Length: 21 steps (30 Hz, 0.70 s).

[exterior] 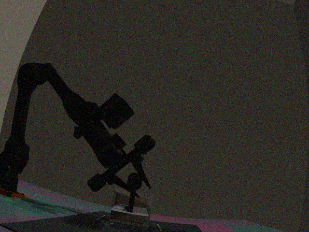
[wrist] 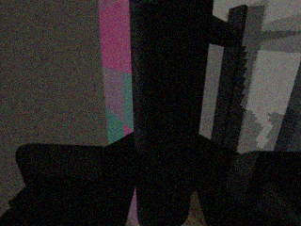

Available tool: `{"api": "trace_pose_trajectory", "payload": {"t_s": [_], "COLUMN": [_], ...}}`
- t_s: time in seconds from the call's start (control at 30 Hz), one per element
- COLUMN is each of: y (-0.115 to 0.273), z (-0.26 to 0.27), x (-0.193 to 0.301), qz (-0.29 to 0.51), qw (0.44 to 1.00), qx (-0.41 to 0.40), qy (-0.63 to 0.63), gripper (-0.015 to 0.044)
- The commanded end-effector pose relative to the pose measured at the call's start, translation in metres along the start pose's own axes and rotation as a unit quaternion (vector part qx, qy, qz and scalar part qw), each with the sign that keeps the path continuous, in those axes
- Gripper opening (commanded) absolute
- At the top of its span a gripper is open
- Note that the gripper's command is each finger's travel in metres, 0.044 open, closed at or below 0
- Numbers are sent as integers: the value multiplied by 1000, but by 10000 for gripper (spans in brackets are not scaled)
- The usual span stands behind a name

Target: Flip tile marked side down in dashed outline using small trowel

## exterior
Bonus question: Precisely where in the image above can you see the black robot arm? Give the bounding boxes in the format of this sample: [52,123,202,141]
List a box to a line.
[0,62,134,193]

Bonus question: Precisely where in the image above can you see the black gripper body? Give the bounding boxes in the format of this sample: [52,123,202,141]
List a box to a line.
[87,134,156,192]

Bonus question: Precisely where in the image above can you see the dark grey rectangular mat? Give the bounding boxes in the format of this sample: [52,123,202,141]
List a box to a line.
[1,211,202,232]

